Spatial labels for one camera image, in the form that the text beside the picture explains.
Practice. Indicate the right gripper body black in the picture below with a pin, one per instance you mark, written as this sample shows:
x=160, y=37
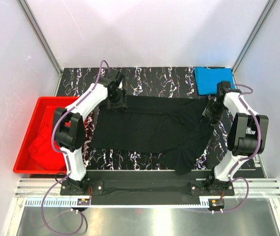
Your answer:
x=213, y=110

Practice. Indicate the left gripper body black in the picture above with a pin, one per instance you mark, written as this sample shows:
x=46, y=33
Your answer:
x=118, y=101

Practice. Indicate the black t shirt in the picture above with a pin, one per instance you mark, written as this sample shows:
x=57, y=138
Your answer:
x=172, y=126

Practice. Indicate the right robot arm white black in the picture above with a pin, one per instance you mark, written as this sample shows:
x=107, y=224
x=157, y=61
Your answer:
x=246, y=139

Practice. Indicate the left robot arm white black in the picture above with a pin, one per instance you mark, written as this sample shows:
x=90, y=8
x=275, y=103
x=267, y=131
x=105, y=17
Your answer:
x=68, y=134

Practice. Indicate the folded blue t shirt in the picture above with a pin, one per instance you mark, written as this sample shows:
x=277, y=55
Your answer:
x=208, y=78

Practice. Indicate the red plastic bin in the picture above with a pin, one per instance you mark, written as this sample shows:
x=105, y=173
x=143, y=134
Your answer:
x=42, y=115

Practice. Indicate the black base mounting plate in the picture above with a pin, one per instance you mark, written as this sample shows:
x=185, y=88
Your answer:
x=197, y=178

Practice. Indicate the right connector board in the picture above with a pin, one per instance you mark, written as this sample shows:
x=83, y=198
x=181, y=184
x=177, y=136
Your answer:
x=218, y=203

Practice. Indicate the connector board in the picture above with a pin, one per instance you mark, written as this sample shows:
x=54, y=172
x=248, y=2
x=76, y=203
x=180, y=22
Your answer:
x=84, y=201
x=218, y=203

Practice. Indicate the red t shirt in bin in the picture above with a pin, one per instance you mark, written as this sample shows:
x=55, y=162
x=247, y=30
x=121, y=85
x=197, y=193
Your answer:
x=42, y=153

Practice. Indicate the left connector board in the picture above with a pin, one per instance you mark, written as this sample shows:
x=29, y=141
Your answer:
x=84, y=201

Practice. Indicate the white cable duct strip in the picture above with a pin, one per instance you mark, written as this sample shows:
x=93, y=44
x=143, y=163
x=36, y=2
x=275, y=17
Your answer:
x=72, y=202

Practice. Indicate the right aluminium frame post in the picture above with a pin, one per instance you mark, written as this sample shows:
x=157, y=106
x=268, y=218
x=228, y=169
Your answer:
x=270, y=4

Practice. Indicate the aluminium frame post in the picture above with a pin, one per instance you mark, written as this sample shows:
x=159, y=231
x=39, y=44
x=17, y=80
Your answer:
x=270, y=4
x=39, y=34

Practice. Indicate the left aluminium frame post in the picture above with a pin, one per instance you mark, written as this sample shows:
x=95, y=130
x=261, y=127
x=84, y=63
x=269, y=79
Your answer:
x=39, y=34

